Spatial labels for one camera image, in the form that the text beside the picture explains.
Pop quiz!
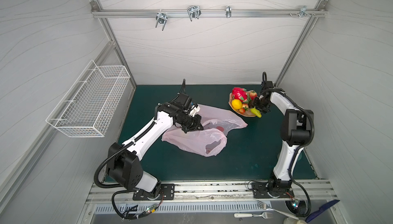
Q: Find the pink plastic bag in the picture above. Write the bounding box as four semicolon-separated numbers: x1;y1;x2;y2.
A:
162;105;247;157

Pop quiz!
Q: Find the red fruit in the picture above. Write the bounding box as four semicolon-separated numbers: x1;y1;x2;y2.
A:
216;126;224;132

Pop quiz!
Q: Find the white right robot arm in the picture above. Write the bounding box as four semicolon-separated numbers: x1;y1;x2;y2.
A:
251;72;315;198

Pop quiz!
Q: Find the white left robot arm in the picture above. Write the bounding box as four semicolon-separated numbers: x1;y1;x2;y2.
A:
94;82;204;198

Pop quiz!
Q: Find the green pear on plate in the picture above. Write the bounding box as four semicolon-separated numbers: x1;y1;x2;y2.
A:
250;107;262;118

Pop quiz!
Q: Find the brown fruit plate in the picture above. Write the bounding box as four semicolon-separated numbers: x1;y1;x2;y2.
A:
228;90;255;117

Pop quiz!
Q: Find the pink dragon fruit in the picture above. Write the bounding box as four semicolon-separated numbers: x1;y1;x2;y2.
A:
231;87;249;103

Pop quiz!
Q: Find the yellow lemon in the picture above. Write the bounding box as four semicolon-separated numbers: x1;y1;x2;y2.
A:
231;99;243;110

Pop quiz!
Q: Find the green table mat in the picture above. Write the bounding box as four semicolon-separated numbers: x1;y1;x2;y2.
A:
119;85;283;181

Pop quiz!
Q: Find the silver fork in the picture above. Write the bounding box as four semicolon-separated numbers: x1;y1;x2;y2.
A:
257;200;299;220

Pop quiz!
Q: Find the metal hook clamp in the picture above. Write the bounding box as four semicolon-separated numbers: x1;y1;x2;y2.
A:
155;12;168;31

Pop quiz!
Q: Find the metal u-bolt clamp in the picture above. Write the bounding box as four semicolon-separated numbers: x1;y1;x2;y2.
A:
187;6;201;21

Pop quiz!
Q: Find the white cup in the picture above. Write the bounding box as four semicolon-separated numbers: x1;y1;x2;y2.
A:
283;217;307;224

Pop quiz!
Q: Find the blue plastic knife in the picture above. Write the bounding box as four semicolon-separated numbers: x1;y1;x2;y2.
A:
305;199;340;224

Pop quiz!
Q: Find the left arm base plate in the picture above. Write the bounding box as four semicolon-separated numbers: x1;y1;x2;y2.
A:
133;183;175;201

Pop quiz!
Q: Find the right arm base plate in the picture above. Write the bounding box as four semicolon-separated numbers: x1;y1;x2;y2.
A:
247;181;295;199

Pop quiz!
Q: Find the white wire basket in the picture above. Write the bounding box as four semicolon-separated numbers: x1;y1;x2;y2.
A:
46;60;130;138

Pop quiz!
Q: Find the small metal bracket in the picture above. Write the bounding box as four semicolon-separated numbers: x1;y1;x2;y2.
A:
226;6;232;18

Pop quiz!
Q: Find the metal bolt bracket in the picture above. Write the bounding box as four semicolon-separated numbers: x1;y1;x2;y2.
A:
289;6;316;18

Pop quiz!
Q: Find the white handled fork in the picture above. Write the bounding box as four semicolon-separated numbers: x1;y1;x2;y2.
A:
233;212;273;219

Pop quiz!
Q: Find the aluminium crossbar rail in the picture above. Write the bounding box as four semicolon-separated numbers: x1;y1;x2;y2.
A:
92;8;328;18

